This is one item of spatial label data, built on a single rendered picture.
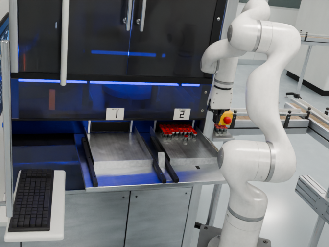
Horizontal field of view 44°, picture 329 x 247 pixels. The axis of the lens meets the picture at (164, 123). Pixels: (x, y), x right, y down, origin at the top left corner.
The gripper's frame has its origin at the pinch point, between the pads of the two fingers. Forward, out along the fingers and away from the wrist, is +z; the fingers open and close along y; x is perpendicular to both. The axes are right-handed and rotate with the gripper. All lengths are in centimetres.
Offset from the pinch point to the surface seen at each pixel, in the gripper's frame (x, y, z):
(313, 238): -6, -86, 85
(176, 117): -23.7, 9.0, 9.9
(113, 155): -9.5, 43.5, 21.9
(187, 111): -23.6, 4.0, 6.6
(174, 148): -13.4, 12.5, 22.0
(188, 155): -6.6, 7.6, 22.0
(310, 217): -54, -129, 111
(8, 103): 30, 87, -20
